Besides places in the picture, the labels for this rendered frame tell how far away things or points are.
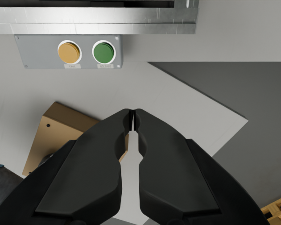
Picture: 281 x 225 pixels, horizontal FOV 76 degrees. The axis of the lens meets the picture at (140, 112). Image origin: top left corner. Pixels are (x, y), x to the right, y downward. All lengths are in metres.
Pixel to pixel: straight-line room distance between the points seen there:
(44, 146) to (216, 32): 0.55
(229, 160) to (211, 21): 1.75
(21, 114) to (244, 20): 0.67
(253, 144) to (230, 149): 0.22
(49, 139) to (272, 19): 0.65
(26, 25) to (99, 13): 0.14
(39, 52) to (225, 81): 1.38
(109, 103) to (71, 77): 0.13
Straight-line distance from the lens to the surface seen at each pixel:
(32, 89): 0.61
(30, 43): 0.44
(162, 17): 0.39
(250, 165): 2.30
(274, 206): 2.95
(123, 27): 0.39
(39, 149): 0.61
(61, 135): 0.55
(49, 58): 0.44
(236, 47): 0.56
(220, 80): 1.57
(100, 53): 0.39
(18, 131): 0.72
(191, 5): 0.40
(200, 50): 0.52
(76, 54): 0.40
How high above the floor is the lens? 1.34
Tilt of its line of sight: 60 degrees down
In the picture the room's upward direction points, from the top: 178 degrees clockwise
